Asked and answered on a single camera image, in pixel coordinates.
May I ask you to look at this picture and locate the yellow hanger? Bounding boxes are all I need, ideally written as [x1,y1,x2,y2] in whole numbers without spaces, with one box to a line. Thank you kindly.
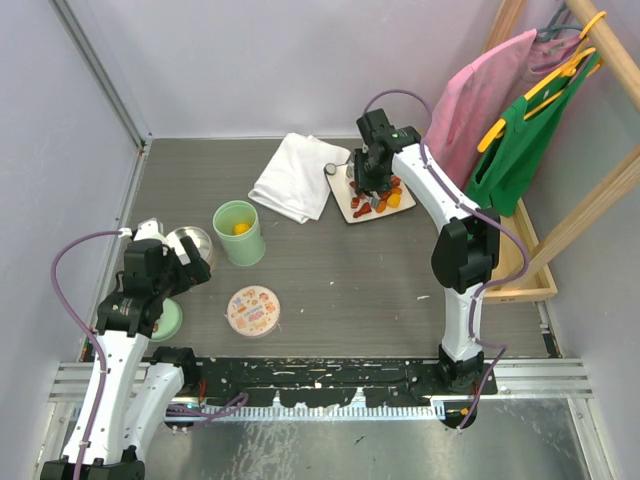
[477,11,607,153]

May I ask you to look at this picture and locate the grey hanger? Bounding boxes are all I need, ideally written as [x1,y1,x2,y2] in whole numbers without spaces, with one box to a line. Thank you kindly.
[530,3,581,73]

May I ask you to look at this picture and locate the wooden clothes rack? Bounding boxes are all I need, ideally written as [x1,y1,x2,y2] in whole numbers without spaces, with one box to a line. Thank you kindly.
[486,1,639,304]

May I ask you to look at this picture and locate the tall green canister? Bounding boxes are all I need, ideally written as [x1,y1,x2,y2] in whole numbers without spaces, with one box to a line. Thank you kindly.
[212,200,266,267]

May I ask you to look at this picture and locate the aluminium rail frame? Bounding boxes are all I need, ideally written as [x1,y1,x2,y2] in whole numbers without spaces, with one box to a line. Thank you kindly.
[47,357,596,421]

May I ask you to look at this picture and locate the green canister lid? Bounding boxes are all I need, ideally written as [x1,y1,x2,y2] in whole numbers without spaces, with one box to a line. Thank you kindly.
[150,298,183,343]

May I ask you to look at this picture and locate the pink shirt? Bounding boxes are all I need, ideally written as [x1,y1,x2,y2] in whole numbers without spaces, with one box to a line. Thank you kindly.
[425,29,579,189]

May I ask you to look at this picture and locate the white folded cloth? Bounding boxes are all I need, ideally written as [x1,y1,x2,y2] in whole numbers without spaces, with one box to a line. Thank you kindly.
[248,133,350,224]

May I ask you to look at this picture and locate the round bakery tin lid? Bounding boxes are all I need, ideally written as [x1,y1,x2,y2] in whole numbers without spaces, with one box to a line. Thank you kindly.
[226,285,281,338]

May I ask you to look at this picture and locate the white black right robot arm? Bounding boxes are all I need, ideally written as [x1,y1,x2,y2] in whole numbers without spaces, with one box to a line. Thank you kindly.
[349,109,500,394]

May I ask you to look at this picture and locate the round silver tin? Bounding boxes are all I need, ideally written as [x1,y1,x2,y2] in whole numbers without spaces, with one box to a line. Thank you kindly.
[166,226,216,271]

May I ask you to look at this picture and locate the green shirt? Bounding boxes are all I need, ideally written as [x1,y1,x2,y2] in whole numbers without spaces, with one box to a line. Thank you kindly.
[465,50,602,217]

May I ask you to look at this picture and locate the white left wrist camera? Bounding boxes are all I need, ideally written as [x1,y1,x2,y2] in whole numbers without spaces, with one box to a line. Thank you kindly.
[132,218,166,243]

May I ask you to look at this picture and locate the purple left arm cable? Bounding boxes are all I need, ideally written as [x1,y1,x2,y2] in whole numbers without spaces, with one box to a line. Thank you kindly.
[48,229,250,480]

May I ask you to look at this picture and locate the orange food pieces pile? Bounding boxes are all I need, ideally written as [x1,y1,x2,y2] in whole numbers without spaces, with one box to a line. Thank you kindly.
[346,167,403,219]

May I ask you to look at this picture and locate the white square plate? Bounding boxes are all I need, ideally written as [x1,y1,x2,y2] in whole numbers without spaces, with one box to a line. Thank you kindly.
[325,164,416,224]

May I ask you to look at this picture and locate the yellow corn piece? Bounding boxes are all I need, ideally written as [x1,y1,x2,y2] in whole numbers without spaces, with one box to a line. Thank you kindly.
[233,223,251,236]

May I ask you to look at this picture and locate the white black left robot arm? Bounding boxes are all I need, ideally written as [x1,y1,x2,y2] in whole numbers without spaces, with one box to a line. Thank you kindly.
[40,231,211,479]

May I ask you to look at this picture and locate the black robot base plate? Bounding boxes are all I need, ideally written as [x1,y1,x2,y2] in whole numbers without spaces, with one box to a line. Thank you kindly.
[179,357,480,408]

